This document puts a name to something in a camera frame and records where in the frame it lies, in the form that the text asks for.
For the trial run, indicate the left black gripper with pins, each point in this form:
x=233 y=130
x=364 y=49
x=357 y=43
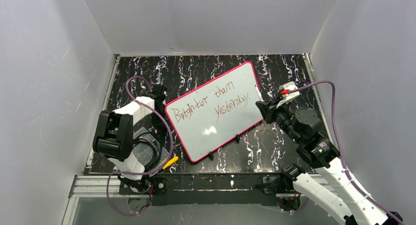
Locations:
x=158 y=91

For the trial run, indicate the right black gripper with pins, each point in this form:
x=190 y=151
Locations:
x=269 y=110

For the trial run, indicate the white marker pen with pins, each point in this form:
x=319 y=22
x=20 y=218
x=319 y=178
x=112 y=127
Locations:
x=259 y=93

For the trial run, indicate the pink framed whiteboard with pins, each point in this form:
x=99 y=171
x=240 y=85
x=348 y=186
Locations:
x=212 y=114

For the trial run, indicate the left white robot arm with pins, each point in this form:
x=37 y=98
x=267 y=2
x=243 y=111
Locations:
x=114 y=136

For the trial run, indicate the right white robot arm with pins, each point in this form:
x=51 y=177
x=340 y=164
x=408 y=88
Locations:
x=347 y=204

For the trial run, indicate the clear plastic parts box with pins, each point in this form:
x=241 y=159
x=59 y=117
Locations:
x=148 y=150

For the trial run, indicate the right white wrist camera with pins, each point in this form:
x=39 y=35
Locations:
x=287 y=93

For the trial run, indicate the yellow handled tool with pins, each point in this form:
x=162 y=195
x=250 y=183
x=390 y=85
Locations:
x=170 y=162

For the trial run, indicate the aluminium frame rail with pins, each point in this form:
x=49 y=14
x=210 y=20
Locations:
x=98 y=185

